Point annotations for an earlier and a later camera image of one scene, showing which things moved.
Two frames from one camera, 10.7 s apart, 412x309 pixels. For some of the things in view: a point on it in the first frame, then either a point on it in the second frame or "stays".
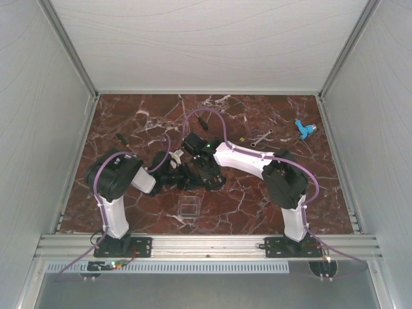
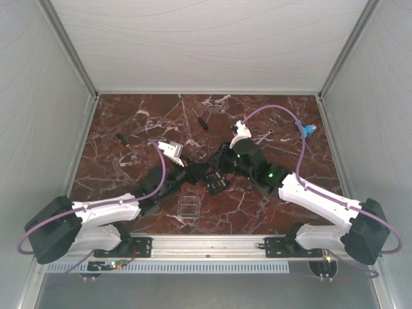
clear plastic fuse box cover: (188, 206) stays
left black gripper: (189, 179) stays
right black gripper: (213, 172) → (218, 159)
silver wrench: (253, 144) stays
